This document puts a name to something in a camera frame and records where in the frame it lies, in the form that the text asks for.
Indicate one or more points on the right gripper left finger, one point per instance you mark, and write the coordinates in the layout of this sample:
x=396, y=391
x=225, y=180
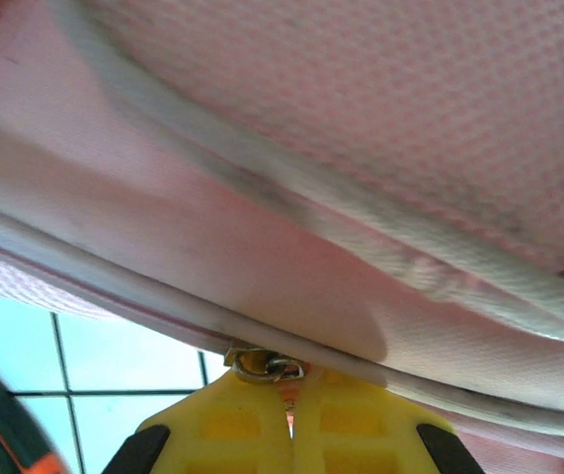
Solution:
x=222, y=434

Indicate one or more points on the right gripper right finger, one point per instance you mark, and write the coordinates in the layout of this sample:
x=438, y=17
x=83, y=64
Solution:
x=360, y=434

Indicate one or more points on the pink backpack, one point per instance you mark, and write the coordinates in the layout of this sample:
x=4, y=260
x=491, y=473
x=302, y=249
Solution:
x=311, y=148

